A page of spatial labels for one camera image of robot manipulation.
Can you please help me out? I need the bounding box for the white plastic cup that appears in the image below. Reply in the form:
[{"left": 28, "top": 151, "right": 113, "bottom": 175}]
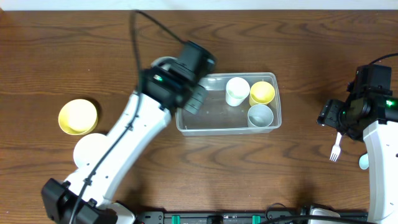
[{"left": 226, "top": 77, "right": 250, "bottom": 106}]

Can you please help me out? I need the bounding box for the yellow plastic cup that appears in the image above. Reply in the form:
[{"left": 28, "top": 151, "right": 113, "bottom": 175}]
[{"left": 249, "top": 81, "right": 275, "bottom": 106}]

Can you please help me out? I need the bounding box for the grey plastic cup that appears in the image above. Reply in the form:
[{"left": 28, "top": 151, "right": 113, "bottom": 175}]
[{"left": 247, "top": 104, "right": 274, "bottom": 128}]

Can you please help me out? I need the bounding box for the yellow plastic bowl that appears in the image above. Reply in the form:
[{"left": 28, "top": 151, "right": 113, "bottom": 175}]
[{"left": 58, "top": 99, "right": 98, "bottom": 136}]

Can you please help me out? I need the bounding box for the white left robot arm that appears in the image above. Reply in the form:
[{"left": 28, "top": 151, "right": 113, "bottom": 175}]
[{"left": 41, "top": 41, "right": 216, "bottom": 223}]

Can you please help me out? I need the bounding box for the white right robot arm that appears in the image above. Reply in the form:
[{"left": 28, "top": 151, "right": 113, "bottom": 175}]
[{"left": 317, "top": 64, "right": 397, "bottom": 223}]

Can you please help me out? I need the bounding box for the clear plastic storage container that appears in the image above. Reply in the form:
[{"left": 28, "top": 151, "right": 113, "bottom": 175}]
[{"left": 175, "top": 72, "right": 282, "bottom": 136}]

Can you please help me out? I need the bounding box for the white plastic fork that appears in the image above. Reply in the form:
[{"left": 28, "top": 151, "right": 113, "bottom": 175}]
[{"left": 330, "top": 132, "right": 342, "bottom": 162}]

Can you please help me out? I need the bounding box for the light blue plastic spoon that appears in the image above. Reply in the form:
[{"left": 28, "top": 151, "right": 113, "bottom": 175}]
[{"left": 358, "top": 153, "right": 369, "bottom": 170}]

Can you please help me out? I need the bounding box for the white plastic bowl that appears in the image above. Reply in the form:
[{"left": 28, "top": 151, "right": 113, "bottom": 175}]
[{"left": 73, "top": 133, "right": 109, "bottom": 168}]

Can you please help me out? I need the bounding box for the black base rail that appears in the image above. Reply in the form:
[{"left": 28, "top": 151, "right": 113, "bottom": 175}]
[{"left": 135, "top": 203, "right": 368, "bottom": 224}]

